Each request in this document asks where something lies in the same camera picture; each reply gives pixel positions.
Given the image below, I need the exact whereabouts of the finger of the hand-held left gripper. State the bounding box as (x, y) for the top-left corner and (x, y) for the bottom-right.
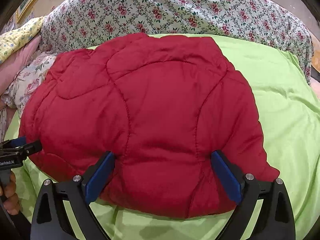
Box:
(0, 136), (42, 161)

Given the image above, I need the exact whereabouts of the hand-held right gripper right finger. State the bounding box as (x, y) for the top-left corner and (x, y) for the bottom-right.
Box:
(211, 150), (296, 240)

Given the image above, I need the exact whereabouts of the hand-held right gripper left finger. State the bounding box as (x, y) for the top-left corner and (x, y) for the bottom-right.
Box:
(30, 151), (115, 240)

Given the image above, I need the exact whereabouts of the red padded jacket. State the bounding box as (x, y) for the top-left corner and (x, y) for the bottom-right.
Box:
(18, 32), (280, 219)

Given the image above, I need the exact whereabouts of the person's left hand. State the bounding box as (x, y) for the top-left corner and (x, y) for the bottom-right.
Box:
(0, 172), (21, 216)

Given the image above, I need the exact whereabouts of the cream floral cloth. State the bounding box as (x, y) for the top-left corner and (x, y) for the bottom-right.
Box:
(0, 54), (57, 140)

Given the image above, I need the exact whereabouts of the light green blanket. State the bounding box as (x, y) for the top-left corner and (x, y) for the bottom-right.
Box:
(5, 33), (320, 240)

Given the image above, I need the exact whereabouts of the pink pillow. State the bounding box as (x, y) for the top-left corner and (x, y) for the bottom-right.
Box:
(0, 36), (42, 103)

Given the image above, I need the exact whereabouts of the yellow floral pillow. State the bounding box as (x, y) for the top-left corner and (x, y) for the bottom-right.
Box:
(0, 16), (45, 64)

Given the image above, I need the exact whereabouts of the pink bed sheet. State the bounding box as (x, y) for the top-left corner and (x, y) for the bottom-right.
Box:
(309, 76), (320, 100)

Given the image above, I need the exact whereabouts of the rose floral bed quilt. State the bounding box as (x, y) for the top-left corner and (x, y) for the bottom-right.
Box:
(40, 0), (314, 84)

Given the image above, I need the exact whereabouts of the gold picture frame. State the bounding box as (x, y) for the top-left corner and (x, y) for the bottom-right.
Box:
(15, 0), (58, 23)

